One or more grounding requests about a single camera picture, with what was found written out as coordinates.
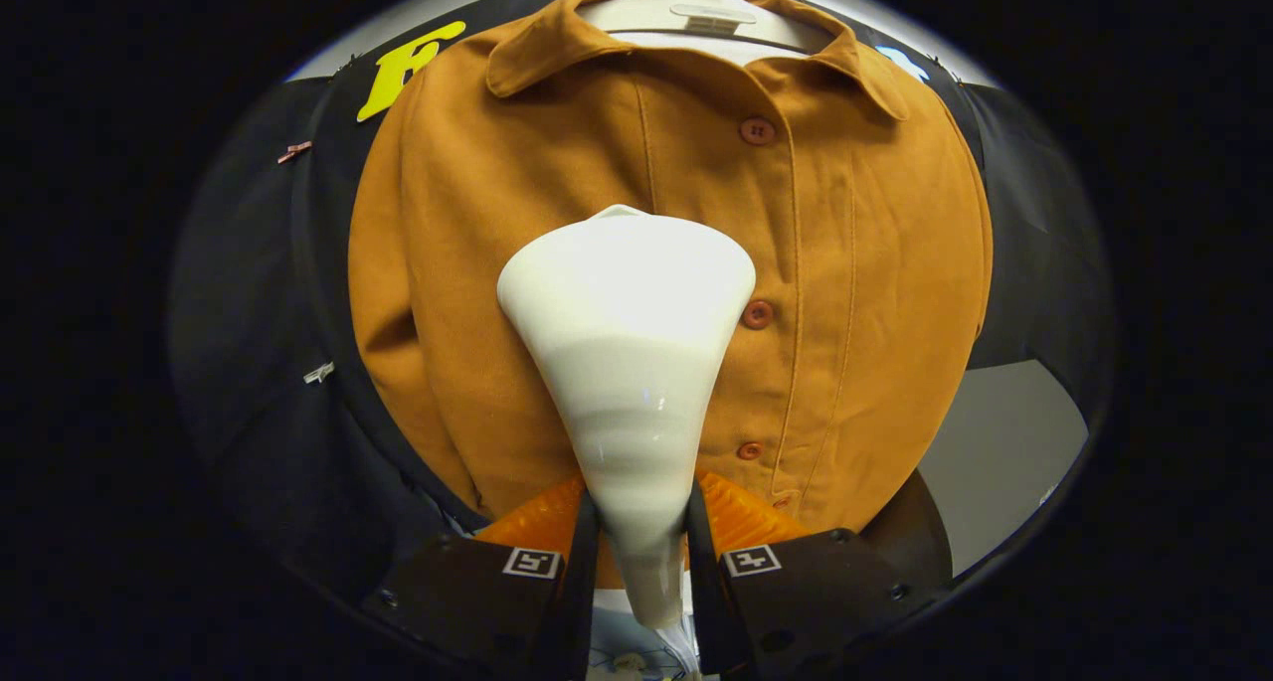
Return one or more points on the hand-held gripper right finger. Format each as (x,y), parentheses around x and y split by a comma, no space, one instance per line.
(704,611)

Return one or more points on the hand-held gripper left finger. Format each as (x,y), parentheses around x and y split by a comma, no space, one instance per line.
(577,611)

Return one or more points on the orange button-up shirt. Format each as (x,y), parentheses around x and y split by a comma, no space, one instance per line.
(875,263)

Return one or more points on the grey table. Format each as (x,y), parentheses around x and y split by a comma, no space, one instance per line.
(1004,442)

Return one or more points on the white clip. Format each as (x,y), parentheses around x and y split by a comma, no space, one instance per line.
(318,373)

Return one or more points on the black backdrop cloth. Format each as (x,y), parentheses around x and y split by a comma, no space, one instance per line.
(249,313)

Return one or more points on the red clip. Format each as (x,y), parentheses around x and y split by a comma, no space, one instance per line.
(294,151)

